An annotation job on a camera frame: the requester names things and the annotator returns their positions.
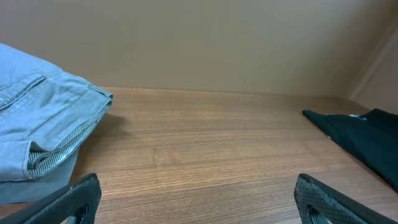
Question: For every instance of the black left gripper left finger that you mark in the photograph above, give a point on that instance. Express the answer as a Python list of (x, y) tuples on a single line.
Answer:
[(73, 203)]

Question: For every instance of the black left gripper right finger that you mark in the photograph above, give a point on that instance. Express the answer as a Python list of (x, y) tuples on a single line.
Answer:
[(318, 203)]

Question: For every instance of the black shorts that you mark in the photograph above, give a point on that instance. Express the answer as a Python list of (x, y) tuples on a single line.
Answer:
[(370, 137)]

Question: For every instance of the folded light blue cloth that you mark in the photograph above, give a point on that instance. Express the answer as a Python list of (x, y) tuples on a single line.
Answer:
[(36, 189)]

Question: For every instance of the folded grey shorts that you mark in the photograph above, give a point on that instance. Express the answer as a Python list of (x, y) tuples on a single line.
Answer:
[(46, 113)]

